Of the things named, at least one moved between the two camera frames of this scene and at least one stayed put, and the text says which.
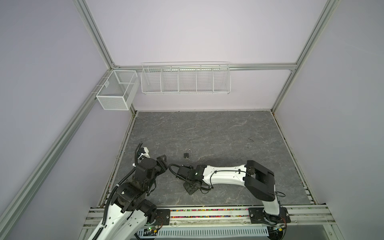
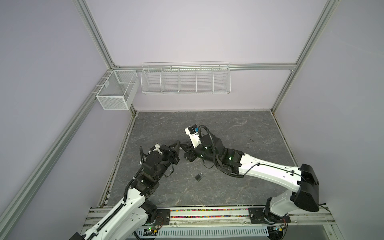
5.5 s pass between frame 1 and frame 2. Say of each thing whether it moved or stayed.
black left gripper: moved
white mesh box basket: stayed
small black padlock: moved
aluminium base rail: stayed
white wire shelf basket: stayed
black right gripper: moved
